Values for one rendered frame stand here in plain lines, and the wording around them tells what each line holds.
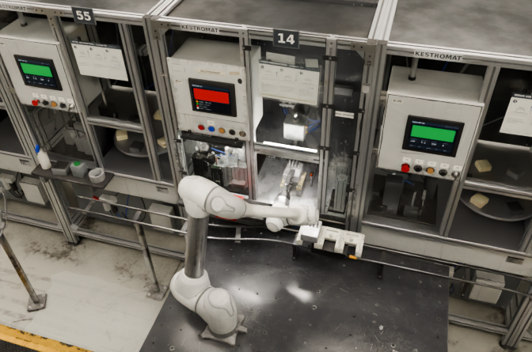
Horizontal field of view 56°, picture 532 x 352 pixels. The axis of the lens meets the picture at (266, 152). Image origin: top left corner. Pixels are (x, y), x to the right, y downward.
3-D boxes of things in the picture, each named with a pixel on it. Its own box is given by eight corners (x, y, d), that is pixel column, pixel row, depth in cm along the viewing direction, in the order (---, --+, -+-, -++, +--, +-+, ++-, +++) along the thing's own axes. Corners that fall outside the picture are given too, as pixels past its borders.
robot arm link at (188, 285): (194, 320, 255) (163, 299, 266) (214, 304, 268) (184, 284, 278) (205, 194, 220) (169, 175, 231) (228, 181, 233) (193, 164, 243)
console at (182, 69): (176, 132, 280) (164, 60, 250) (196, 104, 301) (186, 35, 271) (247, 145, 270) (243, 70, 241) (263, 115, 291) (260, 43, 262)
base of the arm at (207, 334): (241, 349, 253) (241, 343, 250) (200, 338, 258) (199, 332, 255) (252, 318, 267) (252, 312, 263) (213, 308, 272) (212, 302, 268)
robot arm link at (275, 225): (274, 214, 286) (295, 214, 280) (266, 235, 275) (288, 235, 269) (268, 201, 280) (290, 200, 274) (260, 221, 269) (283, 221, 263)
